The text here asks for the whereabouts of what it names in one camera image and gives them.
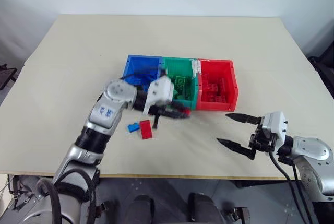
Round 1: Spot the long red toy block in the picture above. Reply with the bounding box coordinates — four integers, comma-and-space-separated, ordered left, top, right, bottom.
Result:
139, 120, 155, 140

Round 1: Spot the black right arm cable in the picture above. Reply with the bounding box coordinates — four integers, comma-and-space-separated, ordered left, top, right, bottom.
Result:
268, 150, 318, 224

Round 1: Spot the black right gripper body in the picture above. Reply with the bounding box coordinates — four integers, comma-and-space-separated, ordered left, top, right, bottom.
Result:
249, 122, 278, 155

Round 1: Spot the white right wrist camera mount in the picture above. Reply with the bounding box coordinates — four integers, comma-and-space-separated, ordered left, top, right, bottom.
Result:
260, 111, 288, 154

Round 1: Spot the blue plastic bin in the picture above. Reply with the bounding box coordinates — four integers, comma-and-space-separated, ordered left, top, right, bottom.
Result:
122, 54, 163, 90

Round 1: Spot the green plastic bin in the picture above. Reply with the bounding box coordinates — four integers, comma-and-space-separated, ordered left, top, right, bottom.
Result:
159, 56, 200, 111

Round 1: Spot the black stand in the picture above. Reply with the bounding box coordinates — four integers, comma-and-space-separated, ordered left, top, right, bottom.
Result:
0, 63, 18, 92

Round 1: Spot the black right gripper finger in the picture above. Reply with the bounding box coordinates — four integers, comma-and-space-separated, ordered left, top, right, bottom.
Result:
225, 113, 262, 125
217, 137, 257, 161

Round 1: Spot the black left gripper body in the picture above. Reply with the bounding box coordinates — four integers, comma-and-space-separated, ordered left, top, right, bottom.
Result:
150, 102, 184, 118

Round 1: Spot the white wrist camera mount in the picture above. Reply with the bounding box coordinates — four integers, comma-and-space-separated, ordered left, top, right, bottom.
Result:
142, 75, 175, 116
260, 111, 288, 154

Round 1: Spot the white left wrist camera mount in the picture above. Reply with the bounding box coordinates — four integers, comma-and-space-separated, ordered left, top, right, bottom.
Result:
142, 75, 175, 116

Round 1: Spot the long green toy block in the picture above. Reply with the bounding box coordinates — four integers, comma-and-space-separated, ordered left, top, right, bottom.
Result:
174, 75, 187, 87

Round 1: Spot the blue toy block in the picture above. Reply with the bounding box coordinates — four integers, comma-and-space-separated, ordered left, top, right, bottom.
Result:
127, 122, 140, 134
125, 74, 147, 87

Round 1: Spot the white tape strip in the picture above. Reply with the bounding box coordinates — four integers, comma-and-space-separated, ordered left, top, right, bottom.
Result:
190, 58, 202, 75

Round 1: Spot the red plastic bin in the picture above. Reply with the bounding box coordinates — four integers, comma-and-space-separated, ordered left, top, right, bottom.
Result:
195, 58, 239, 112

